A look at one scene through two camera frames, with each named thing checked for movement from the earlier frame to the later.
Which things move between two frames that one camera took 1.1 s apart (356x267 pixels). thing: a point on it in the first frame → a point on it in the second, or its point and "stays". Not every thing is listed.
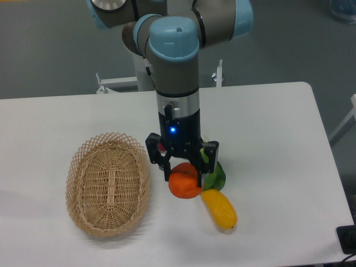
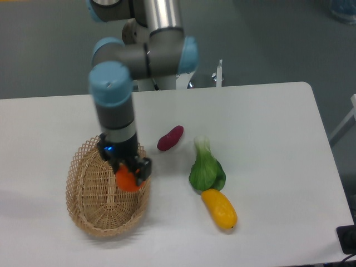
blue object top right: (345, 10) stays
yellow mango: (221, 209) stays
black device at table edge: (347, 237) stays
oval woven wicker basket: (108, 184) stays
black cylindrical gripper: (181, 135) → (119, 152)
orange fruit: (184, 183) → (126, 180)
